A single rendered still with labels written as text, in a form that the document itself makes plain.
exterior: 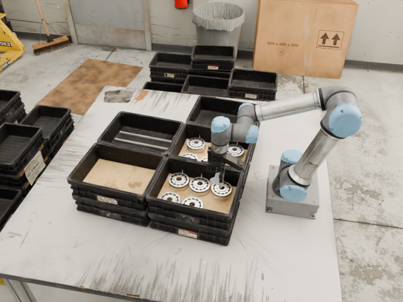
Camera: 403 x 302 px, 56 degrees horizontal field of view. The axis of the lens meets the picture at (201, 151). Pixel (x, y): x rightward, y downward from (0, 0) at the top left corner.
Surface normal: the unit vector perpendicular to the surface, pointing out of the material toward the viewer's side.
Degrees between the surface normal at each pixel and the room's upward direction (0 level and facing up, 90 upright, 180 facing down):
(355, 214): 0
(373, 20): 90
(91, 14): 90
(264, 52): 75
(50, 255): 0
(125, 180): 0
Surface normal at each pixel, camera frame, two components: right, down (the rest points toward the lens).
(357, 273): 0.01, -0.76
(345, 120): -0.11, 0.55
